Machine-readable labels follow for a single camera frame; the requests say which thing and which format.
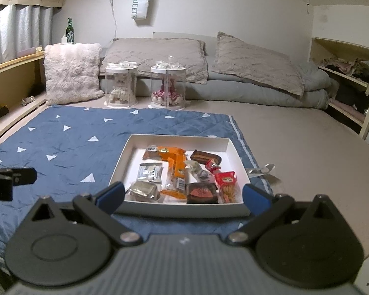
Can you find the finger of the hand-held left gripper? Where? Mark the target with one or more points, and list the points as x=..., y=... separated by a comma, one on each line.
x=21, y=175

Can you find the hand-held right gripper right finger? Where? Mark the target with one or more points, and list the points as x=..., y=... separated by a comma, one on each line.
x=255, y=199

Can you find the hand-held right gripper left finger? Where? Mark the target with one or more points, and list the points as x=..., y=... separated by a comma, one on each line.
x=111, y=195

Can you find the silver foil snack packet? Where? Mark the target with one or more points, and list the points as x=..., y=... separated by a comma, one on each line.
x=143, y=192

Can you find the red biscuit stick packet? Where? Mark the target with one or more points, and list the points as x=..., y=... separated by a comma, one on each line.
x=226, y=186

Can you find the white cardboard box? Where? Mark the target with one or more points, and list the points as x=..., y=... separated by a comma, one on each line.
x=132, y=156

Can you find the grey label snack packet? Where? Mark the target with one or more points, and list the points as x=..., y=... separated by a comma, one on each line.
x=150, y=172

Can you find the dark round cake packet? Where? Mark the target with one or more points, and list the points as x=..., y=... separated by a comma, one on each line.
x=201, y=193

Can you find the red candy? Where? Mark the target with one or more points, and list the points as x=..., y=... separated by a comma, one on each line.
x=212, y=165

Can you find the grey candy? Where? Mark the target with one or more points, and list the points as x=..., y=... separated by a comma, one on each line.
x=204, y=176

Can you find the orange snack packet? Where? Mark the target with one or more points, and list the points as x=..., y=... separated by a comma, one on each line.
x=167, y=153
x=175, y=179

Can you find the brown chocolate bar wrapper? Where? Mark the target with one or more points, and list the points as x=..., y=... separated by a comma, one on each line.
x=204, y=156

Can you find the green clear candy packet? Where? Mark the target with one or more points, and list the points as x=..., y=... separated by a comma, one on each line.
x=192, y=166

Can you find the small black item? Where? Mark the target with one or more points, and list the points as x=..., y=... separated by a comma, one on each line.
x=1, y=112

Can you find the blue quilted triangle mat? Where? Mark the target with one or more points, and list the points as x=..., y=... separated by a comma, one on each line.
x=64, y=141

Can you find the curved wooden shelf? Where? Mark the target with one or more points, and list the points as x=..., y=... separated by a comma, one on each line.
x=15, y=63

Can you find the cream dress doll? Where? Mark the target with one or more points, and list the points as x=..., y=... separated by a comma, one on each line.
x=119, y=93

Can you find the grey folded duvet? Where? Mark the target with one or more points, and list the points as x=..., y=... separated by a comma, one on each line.
x=233, y=93

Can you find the fluffy white pillow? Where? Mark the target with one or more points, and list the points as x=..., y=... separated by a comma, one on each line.
x=72, y=73

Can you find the pink dress doll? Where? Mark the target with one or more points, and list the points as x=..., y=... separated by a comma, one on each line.
x=166, y=95

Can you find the pink flat box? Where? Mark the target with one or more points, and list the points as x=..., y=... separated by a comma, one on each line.
x=34, y=49

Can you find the clear case with cream doll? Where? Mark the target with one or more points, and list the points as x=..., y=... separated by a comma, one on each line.
x=120, y=72

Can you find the grey white curtain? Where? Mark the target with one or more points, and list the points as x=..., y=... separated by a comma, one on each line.
x=18, y=30

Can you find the clear case with pink doll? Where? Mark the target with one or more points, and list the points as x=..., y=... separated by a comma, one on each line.
x=167, y=72

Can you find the grey textured pillow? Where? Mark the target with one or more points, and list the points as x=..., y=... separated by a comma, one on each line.
x=255, y=64

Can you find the white charger plug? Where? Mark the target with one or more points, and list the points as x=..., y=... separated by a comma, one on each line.
x=64, y=40

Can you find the dark folded clothes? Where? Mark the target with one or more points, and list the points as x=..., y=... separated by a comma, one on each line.
x=352, y=98

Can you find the flat grey pillow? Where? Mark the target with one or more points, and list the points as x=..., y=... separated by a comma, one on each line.
x=160, y=58

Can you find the green glass bottle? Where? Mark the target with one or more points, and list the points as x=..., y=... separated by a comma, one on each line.
x=70, y=30

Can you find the pile of light clothes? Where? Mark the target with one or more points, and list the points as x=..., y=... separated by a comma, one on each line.
x=350, y=67

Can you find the wooden clothes shelf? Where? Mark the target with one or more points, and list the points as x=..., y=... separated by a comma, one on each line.
x=338, y=47

